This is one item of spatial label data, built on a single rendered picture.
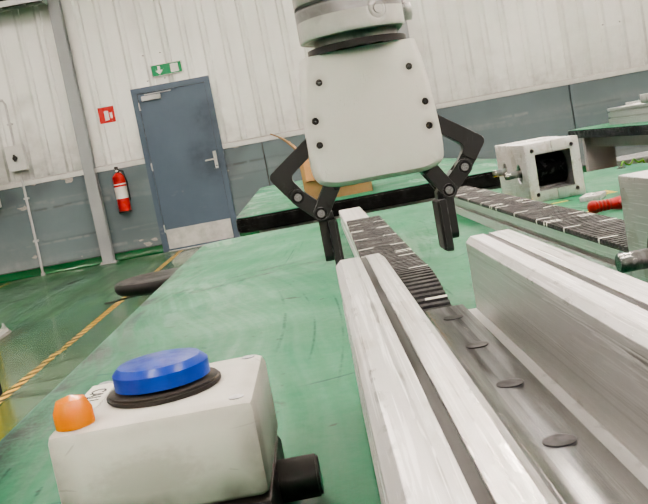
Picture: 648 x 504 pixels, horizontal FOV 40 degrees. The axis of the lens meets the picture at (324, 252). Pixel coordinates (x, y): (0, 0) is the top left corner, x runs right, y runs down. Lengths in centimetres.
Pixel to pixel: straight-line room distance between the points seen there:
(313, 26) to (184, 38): 1098
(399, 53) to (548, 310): 37
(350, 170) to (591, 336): 40
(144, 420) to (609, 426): 17
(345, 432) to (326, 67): 30
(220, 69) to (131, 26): 123
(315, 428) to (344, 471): 7
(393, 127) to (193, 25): 1097
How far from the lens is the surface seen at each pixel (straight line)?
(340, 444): 45
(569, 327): 31
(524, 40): 1191
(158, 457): 35
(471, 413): 20
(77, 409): 35
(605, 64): 1217
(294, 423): 50
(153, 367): 36
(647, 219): 57
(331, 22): 65
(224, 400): 34
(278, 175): 68
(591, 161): 508
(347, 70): 66
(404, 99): 66
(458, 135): 69
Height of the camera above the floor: 93
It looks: 7 degrees down
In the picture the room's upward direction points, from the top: 11 degrees counter-clockwise
